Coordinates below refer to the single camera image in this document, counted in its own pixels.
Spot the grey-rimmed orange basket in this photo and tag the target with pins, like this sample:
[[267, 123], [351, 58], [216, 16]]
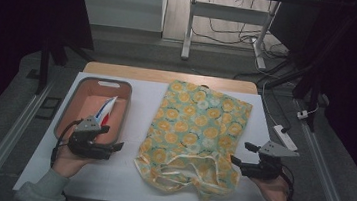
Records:
[[80, 103]]

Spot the black metal stand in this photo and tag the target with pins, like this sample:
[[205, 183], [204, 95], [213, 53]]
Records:
[[44, 66], [314, 94]]

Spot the person's left hand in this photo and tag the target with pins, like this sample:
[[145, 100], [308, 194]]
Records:
[[67, 164]]

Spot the black curtain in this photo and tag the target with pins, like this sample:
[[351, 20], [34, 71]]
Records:
[[9, 29], [356, 82]]

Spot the white red blue toothpaste tube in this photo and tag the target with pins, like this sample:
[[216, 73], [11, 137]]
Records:
[[105, 109]]

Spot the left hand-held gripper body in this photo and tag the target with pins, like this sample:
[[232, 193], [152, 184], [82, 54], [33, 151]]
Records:
[[86, 147]]

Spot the aluminium rail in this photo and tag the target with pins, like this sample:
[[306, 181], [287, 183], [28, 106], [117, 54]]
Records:
[[8, 139], [325, 183]]

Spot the white power strip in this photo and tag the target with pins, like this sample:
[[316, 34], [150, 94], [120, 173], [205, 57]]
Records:
[[285, 137]]

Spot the white table mat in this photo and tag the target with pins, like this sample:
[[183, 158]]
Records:
[[131, 182]]

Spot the white plug adapter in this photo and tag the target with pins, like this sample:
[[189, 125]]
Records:
[[302, 114]]

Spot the yellow floral cloth bag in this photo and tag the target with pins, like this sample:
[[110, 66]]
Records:
[[193, 129]]

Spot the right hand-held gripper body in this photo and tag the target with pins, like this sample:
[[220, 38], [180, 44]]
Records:
[[266, 170]]

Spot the white metal desk frame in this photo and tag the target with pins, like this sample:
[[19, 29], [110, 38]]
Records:
[[229, 12]]

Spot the person's right hand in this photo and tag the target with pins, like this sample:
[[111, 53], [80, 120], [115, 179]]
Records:
[[275, 192]]

